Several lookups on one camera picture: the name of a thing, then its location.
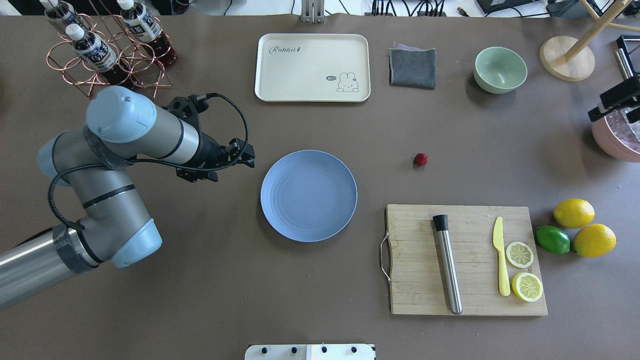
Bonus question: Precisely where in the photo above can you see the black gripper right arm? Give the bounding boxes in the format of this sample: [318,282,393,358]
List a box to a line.
[588,75,640,122]

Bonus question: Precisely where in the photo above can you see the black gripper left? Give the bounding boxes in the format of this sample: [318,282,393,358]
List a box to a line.
[164,95,255,183]

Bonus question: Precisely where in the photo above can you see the blue round plate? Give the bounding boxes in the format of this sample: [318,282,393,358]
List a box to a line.
[260,149,358,243]

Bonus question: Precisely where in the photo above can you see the red strawberry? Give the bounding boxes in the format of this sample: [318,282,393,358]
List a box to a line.
[413,153,429,167]

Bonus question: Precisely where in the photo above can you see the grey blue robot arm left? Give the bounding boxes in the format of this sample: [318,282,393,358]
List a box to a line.
[0,86,255,309]

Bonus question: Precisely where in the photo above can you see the metal ice scoop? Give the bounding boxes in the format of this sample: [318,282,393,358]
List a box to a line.
[614,48,635,80]

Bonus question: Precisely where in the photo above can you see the pink ice bowl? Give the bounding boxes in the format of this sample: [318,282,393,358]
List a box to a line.
[591,107,640,163]

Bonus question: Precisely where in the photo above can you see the wooden cup stand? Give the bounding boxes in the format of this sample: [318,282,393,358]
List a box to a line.
[539,0,640,82]

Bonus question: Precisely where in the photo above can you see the cream rabbit tray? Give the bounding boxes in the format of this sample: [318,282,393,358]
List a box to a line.
[254,33,371,103]

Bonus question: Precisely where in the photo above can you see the yellow lemon upper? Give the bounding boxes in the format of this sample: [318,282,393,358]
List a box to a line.
[552,198,595,229]

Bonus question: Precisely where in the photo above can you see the yellow lemon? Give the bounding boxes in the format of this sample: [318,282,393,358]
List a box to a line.
[552,198,595,229]
[573,223,617,258]

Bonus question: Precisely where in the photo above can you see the green bowl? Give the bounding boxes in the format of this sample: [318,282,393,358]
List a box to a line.
[473,47,529,94]

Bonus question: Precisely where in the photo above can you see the yellow lemon lower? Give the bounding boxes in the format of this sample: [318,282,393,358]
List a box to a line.
[573,223,617,258]

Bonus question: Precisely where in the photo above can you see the green lime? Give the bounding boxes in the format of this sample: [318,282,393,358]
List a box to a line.
[535,225,571,255]

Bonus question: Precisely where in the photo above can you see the tea bottle right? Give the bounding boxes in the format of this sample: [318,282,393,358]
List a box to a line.
[117,0,178,68]

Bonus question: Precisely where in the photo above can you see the tea bottle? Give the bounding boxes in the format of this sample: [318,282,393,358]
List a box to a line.
[39,0,91,38]
[117,0,178,68]
[65,23,135,90]

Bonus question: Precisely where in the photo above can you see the tea bottle front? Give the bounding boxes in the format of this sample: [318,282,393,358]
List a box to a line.
[65,23,135,90]

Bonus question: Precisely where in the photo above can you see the grey folded cloth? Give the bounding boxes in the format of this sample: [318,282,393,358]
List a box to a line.
[388,44,438,90]

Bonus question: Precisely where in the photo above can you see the lemon half upper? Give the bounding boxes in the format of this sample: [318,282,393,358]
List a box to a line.
[505,241,534,269]

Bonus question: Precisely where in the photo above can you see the lemon half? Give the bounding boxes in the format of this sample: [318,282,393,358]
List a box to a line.
[505,241,534,269]
[510,272,544,302]

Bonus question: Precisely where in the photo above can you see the steel muddler black tip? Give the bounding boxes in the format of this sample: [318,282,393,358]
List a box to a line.
[432,214,464,315]

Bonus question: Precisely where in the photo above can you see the wooden cutting board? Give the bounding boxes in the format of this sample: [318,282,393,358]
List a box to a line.
[385,203,548,317]

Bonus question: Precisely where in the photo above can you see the lemon half lower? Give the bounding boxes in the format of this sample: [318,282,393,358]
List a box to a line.
[510,272,544,302]

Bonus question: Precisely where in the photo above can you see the tea bottle left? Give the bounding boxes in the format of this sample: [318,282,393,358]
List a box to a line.
[39,0,91,38]

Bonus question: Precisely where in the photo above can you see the yellow plastic knife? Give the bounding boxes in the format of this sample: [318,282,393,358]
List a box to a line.
[492,216,511,297]

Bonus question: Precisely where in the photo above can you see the copper wire bottle rack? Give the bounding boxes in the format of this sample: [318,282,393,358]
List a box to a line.
[45,0,172,100]

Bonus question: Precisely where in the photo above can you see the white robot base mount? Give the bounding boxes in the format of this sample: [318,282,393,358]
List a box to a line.
[244,343,377,360]

